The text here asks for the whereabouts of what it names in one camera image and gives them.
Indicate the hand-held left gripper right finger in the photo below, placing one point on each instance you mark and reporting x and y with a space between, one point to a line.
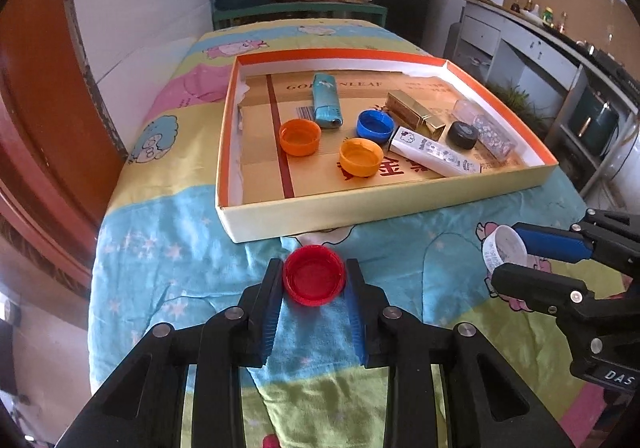
357 318

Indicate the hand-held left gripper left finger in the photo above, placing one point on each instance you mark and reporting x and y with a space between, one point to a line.
267 313

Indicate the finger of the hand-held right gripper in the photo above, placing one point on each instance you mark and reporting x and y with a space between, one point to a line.
540 285
550 243

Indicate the white bottle cap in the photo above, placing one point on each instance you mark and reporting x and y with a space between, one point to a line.
505 248

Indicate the red bottle cap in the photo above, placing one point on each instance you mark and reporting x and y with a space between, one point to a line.
312 275

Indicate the shallow orange-rimmed box tray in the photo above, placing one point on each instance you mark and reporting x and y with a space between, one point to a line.
350 215

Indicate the black round cap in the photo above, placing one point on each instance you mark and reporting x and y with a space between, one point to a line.
462 134

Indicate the white patterned small box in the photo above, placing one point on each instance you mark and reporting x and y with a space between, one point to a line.
430 150

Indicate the orange bottle cap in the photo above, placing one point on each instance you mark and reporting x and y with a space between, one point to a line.
360 156
300 137

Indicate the gold small box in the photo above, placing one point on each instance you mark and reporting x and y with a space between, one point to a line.
415 110

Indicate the blue bottle cap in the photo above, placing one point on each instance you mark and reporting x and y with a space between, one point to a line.
375 124

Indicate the teal lighter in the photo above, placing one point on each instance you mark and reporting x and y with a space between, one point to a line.
325 103

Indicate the cartoon printed blanket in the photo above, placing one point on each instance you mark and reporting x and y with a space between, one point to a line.
175 238

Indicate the printed cardboard liner sheet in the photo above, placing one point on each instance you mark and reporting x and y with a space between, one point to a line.
310 178

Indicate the white kitchen counter cabinet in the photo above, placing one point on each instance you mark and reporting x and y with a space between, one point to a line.
525 48

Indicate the green bottle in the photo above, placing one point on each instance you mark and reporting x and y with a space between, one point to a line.
548 16

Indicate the green bench table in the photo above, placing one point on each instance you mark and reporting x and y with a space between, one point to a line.
300 8

